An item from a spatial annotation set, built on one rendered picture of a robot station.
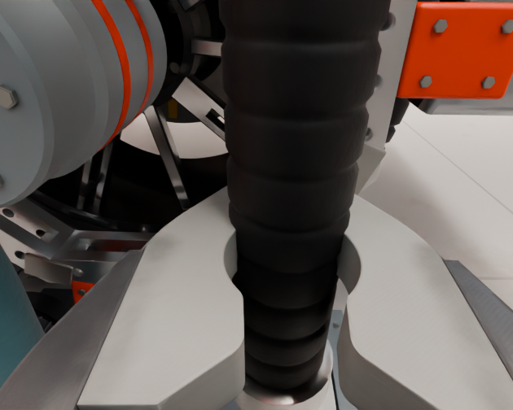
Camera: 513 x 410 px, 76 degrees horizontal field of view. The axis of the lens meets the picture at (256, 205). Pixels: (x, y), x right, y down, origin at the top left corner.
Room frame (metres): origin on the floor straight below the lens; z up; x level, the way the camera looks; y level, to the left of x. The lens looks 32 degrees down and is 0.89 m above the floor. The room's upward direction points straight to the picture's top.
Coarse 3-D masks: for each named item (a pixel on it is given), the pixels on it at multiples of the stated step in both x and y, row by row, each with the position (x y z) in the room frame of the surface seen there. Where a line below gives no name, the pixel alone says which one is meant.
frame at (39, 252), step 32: (416, 0) 0.28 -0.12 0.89; (384, 32) 0.29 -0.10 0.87; (384, 64) 0.28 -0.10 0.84; (384, 96) 0.28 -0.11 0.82; (384, 128) 0.28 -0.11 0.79; (0, 224) 0.31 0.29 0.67; (32, 224) 0.34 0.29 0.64; (64, 224) 0.36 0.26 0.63; (32, 256) 0.30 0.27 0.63; (64, 256) 0.30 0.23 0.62; (96, 256) 0.30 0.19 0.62
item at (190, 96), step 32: (160, 0) 0.44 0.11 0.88; (192, 0) 0.40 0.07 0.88; (192, 32) 0.40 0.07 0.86; (192, 64) 0.40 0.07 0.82; (160, 96) 0.40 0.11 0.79; (192, 96) 0.40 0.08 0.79; (160, 128) 0.40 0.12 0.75; (224, 128) 0.40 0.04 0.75; (96, 160) 0.41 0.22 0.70; (128, 160) 0.55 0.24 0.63; (160, 160) 0.59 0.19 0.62; (192, 160) 0.60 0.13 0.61; (224, 160) 0.57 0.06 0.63; (64, 192) 0.41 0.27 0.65; (96, 192) 0.40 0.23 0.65; (128, 192) 0.46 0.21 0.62; (160, 192) 0.47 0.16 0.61; (192, 192) 0.47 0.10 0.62; (96, 224) 0.38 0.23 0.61; (128, 224) 0.38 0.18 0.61; (160, 224) 0.38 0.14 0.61
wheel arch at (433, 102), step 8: (440, 0) 0.55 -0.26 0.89; (448, 0) 0.53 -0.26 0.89; (456, 0) 0.50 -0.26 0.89; (464, 0) 0.48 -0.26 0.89; (472, 0) 0.47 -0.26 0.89; (416, 104) 0.51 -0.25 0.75; (424, 104) 0.49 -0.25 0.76; (432, 104) 0.48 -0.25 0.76; (424, 112) 0.48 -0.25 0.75; (432, 112) 0.48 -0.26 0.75
